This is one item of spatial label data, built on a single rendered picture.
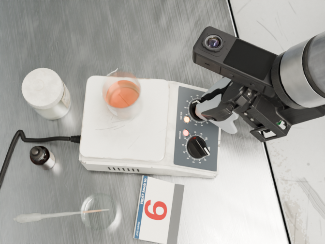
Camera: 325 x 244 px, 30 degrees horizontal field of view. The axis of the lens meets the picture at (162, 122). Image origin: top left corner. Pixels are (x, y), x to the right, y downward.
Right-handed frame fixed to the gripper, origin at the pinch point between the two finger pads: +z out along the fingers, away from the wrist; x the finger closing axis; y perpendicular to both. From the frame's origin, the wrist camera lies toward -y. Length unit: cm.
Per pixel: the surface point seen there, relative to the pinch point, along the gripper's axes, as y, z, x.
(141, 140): -3.8, 2.2, -9.3
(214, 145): 5.9, 1.8, -2.9
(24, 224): -7.5, 18.4, -24.9
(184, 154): 2.6, 1.8, -7.0
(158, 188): 3.5, 6.6, -11.7
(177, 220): 8.6, 6.7, -13.7
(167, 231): 8.4, 7.3, -15.9
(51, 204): -6.2, 16.6, -20.4
